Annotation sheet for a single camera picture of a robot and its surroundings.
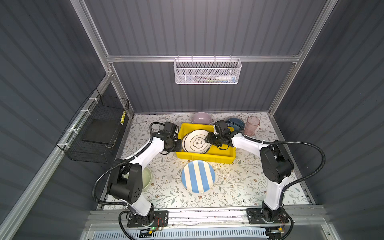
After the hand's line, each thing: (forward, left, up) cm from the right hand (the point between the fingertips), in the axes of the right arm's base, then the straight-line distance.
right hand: (207, 140), depth 95 cm
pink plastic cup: (+9, -29, +3) cm, 31 cm away
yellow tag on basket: (+2, +48, +20) cm, 52 cm away
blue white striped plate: (-21, +6, -6) cm, 23 cm away
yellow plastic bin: (-10, -4, -2) cm, 11 cm away
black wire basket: (-12, +56, +24) cm, 62 cm away
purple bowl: (+22, +3, -3) cm, 23 cm away
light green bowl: (-23, +36, -5) cm, 43 cm away
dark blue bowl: (+5, -18, +10) cm, 21 cm away
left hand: (-7, +18, +2) cm, 19 cm away
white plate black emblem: (+1, +9, -4) cm, 9 cm away
